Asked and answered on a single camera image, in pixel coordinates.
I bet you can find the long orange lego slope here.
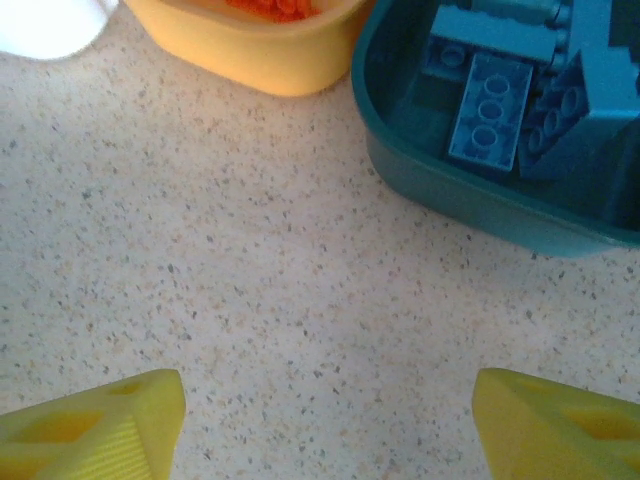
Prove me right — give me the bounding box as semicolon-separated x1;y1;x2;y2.
223;0;324;24

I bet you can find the white plastic container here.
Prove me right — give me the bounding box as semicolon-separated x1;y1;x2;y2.
0;0;121;62

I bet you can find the blue lego slope piece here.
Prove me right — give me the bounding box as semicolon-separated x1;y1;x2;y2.
564;0;640;132

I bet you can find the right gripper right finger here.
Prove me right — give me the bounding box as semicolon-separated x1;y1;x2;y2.
472;367;640;480

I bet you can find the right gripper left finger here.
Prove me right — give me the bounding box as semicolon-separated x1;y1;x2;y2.
0;368;189;480

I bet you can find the orange plastic container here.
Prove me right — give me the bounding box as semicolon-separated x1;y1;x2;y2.
122;0;376;97

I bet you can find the blue lego brick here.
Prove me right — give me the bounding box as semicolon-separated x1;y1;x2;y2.
446;51;535;172
421;3;569;84
516;49;604;180

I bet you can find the teal plastic container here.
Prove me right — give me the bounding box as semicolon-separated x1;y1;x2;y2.
349;0;640;259

